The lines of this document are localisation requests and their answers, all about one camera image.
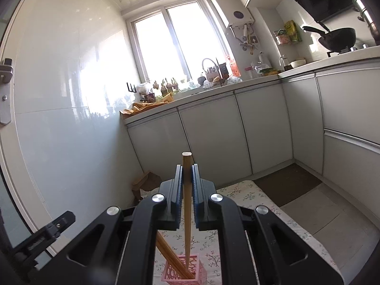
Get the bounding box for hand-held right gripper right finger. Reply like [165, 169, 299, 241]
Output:
[192, 164, 342, 285]

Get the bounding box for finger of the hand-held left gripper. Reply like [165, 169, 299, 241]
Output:
[12, 211, 76, 274]

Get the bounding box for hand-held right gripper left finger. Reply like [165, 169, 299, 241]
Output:
[27, 165, 183, 285]

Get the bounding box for round-ended bamboo chopstick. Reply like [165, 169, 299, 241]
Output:
[181, 152, 194, 277]

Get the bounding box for pile of wooden chopsticks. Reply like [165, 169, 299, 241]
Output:
[155, 231, 195, 280]

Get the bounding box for pink plastic basket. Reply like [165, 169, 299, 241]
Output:
[161, 253, 204, 283]

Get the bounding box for cardboard box on floor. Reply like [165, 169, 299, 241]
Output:
[131, 170, 162, 201]

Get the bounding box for floral tablecloth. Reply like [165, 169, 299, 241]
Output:
[153, 180, 341, 285]

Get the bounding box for brown floor mat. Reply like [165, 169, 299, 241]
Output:
[253, 171, 323, 207]

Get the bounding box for heap of yellow packets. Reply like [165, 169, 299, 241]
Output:
[120, 93, 173, 115]

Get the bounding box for row of small windowsill bottles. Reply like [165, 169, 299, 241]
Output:
[144, 77, 179, 96]

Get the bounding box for orange liquid bottle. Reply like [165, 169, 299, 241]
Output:
[229, 55, 241, 78]

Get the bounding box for white kettle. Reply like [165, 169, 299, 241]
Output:
[256, 52, 272, 71]

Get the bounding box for kitchen window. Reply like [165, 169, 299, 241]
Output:
[127, 0, 233, 87]

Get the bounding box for white water heater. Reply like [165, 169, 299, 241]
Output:
[210, 0, 256, 28]

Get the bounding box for black wok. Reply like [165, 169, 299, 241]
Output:
[302, 26, 356, 53]

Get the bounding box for gas stove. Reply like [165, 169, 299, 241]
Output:
[327, 43, 370, 57]

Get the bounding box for steel steamer pot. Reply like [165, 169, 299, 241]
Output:
[352, 0, 380, 47]

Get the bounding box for silver door handle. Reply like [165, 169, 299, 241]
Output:
[0, 58, 14, 125]

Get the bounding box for wall rack with packets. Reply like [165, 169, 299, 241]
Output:
[273, 20, 302, 46]

